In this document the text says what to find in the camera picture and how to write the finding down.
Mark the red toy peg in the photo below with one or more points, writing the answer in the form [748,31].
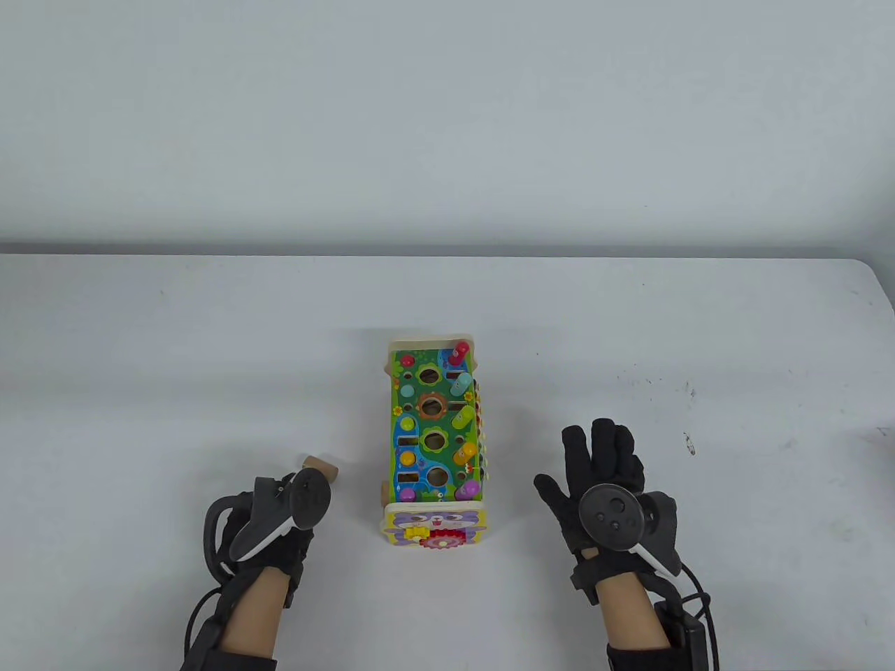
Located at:
[460,352]

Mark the person's right thumb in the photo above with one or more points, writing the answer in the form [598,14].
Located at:
[556,498]

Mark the grey right wrist controller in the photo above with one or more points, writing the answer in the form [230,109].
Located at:
[611,514]

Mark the person's right hand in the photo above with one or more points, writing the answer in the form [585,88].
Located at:
[608,461]

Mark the grey wrist controller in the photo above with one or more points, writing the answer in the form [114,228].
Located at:
[292,507]
[611,514]

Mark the yellow toy gear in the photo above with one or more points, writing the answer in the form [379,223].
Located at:
[417,532]

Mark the red toy gear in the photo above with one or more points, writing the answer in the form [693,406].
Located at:
[442,539]

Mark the green toy peg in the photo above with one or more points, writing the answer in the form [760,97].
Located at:
[463,417]

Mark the person's right forearm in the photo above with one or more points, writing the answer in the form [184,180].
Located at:
[633,618]

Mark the purple toy peg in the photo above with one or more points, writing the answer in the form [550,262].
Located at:
[468,488]

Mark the colourful wooden activity toy box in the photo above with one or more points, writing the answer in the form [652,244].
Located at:
[419,419]

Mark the orange toy peg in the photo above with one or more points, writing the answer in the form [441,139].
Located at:
[466,453]

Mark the light blue toy peg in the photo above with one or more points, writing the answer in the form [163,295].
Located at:
[462,381]

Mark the grey left wrist controller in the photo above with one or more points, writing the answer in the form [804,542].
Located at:
[292,507]

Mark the person's right little finger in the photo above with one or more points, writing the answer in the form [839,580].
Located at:
[639,474]

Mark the person's left forearm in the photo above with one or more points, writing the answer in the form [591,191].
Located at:
[253,615]

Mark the person's right middle finger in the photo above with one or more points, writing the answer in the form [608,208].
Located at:
[603,451]

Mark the person's left hand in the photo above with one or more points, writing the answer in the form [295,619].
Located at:
[283,552]

